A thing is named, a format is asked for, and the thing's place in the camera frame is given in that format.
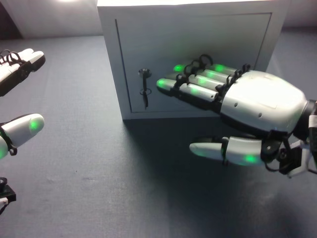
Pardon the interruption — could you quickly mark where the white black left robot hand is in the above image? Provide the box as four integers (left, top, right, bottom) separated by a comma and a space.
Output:
0, 48, 46, 161

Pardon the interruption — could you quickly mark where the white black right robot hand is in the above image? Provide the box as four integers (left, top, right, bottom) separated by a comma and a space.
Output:
156, 54, 310, 167

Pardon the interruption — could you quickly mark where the white cabinet door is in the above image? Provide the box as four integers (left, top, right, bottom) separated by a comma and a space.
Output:
114, 12, 272, 114

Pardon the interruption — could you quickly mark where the white cabinet box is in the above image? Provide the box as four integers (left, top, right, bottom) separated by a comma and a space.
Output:
97, 0, 291, 121

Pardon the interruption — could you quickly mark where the dark brown background object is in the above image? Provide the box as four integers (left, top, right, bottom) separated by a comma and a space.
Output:
0, 0, 24, 40

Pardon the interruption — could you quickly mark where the grey table cloth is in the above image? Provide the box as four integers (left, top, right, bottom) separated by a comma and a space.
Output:
0, 26, 317, 238

